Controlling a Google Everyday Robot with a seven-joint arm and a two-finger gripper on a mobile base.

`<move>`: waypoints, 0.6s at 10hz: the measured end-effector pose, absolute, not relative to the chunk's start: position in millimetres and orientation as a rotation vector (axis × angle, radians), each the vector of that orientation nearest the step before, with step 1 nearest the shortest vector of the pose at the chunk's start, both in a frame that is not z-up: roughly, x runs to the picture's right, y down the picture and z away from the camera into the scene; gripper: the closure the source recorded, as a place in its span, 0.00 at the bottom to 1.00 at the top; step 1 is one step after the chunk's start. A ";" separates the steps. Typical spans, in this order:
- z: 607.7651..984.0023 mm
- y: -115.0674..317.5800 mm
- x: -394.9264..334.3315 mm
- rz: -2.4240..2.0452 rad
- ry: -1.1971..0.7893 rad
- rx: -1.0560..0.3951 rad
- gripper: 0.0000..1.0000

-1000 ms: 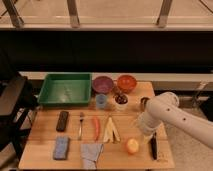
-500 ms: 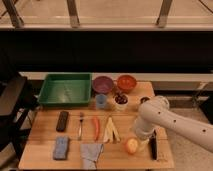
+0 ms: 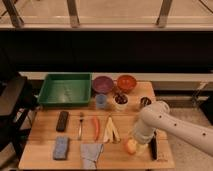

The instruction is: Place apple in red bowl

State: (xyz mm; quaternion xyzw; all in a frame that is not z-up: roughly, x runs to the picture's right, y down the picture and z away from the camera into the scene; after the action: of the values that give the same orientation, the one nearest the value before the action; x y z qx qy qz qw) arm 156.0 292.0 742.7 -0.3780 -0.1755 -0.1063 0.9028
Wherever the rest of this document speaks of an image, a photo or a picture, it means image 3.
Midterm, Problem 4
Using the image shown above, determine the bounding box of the blue sponge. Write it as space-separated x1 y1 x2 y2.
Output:
53 136 69 160

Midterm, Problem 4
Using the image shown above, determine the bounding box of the yellow apple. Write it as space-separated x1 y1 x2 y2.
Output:
125 139 137 155

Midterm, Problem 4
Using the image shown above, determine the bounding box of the purple bowl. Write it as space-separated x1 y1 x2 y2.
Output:
92 76 114 94

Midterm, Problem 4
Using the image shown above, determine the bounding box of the orange carrot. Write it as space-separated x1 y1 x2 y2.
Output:
92 116 100 141

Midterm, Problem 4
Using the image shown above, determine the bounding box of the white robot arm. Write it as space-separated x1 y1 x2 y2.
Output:
132 101 213 157

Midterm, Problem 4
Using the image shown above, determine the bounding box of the grey cloth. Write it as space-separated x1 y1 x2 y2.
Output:
80 143 104 170

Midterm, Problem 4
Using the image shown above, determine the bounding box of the black remote control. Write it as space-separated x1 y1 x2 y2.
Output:
56 111 69 132

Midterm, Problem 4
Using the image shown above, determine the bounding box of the blue plastic cup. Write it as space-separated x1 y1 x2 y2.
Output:
95 94 107 109

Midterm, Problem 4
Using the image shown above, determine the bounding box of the small dark metal cup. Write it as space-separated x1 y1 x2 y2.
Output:
140 97 152 108

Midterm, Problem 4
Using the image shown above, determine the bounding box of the green plastic tray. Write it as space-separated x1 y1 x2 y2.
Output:
38 73 92 107

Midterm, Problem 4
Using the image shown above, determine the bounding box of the red bowl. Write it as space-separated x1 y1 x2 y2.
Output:
117 75 137 93

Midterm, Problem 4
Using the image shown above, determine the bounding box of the black handled tool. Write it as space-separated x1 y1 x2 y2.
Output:
150 132 157 160

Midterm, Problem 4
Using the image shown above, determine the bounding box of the black chair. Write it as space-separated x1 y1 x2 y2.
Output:
0 49 38 158

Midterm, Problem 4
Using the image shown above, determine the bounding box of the white cup with dark contents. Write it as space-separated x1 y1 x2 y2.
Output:
114 93 128 111

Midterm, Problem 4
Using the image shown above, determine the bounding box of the metal fork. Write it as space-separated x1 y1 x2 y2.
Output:
78 112 84 141

